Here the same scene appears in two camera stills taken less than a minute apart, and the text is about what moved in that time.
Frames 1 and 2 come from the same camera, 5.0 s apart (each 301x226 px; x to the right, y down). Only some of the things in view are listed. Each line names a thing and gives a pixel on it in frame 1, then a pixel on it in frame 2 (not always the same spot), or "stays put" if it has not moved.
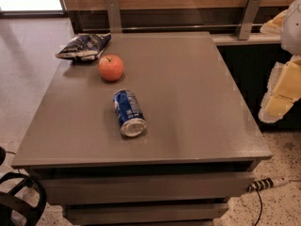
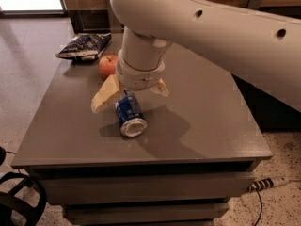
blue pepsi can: x=131 y=115 stays put
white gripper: x=292 y=28 → x=137 y=78
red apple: x=110 y=67 stays put
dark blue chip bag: x=86 y=47 stays put
